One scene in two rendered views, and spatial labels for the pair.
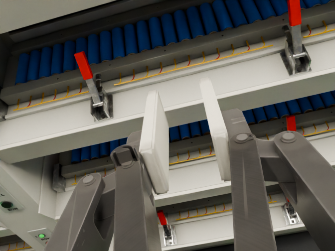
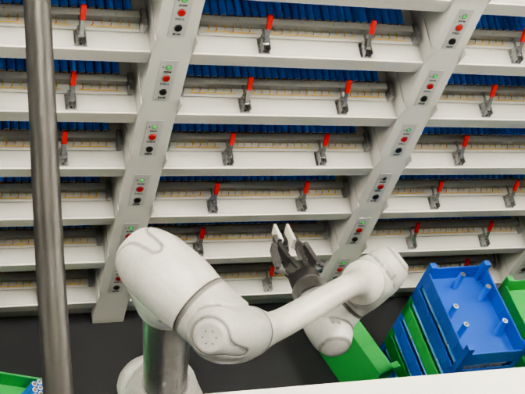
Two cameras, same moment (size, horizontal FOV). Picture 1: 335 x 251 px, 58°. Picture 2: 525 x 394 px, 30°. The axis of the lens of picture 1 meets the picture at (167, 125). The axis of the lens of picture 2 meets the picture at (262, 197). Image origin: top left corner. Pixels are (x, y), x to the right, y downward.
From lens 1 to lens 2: 2.40 m
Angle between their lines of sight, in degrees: 28
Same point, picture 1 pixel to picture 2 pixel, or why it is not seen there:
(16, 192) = not seen: hidden behind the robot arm
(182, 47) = (255, 185)
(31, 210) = not seen: hidden behind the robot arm
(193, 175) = (227, 248)
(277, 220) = (258, 288)
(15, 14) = (214, 173)
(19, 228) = (112, 263)
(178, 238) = not seen: hidden behind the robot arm
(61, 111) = (188, 202)
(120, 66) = (223, 188)
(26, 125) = (169, 206)
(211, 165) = (238, 244)
